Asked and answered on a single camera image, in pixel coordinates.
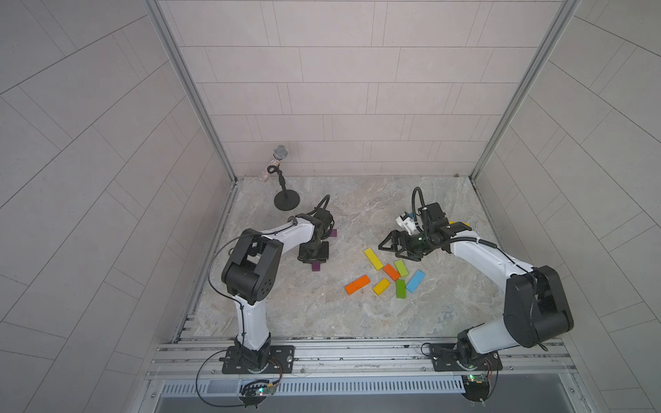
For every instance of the yellow short block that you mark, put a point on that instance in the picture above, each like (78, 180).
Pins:
(381, 286)

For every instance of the right circuit board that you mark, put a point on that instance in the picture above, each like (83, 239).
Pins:
(477, 388)

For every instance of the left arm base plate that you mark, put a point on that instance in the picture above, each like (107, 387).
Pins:
(277, 359)

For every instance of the left circuit board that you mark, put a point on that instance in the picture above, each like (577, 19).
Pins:
(255, 392)

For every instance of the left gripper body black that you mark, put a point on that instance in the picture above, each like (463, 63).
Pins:
(314, 252)

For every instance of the orange long block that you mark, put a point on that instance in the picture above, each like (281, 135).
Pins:
(357, 284)

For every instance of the red-orange block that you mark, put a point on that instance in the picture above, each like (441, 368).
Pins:
(392, 273)

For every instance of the circuit board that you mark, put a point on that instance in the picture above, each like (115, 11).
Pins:
(255, 392)
(477, 388)

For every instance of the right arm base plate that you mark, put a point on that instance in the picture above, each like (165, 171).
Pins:
(448, 357)

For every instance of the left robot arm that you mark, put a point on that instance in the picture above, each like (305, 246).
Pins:
(251, 271)

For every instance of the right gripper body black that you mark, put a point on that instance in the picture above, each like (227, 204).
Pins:
(421, 242)

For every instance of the microphone on black stand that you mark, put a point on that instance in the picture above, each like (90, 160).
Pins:
(286, 199)

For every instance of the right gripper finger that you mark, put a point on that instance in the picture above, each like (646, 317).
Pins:
(392, 246)
(395, 237)

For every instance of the light blue block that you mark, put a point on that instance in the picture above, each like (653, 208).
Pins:
(415, 281)

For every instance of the yellow long block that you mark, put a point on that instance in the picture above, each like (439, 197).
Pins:
(373, 259)

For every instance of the lime green flat block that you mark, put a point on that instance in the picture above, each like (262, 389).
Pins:
(401, 268)

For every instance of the aluminium rail frame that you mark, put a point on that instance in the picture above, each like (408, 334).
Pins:
(350, 367)

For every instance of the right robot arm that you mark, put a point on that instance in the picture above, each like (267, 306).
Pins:
(535, 305)

